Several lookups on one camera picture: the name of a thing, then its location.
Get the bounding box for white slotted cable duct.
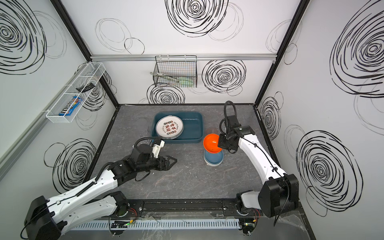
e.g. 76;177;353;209
73;219;241;231

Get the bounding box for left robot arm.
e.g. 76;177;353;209
20;137;178;240

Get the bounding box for blue bowl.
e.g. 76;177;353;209
204;150;224;163

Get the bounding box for blue candy packet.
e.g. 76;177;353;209
59;97;83;117

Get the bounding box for teal plastic bin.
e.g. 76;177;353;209
150;111;204;144

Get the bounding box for white plate red symbols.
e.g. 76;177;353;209
155;116;184;140

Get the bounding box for orange bowl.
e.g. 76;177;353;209
203;134;222;154

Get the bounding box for black wire basket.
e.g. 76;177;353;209
152;55;198;88

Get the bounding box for metal tongs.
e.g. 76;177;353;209
150;72;180;83

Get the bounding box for green item in basket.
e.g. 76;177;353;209
178;77;195;87

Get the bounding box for black mounting rail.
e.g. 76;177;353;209
117;198;280;218

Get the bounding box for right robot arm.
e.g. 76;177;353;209
218;115;299;218

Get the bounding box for white wire shelf basket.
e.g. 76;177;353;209
46;62;106;124

